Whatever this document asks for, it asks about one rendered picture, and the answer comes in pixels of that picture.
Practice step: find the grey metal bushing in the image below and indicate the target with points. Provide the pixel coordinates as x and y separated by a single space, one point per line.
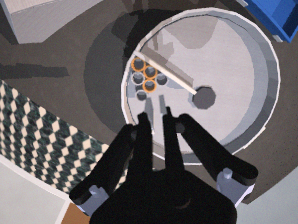
164 83
137 82
138 98

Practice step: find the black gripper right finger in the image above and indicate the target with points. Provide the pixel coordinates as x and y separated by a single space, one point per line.
235 177

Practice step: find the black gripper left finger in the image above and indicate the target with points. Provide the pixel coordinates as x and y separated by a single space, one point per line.
90 193

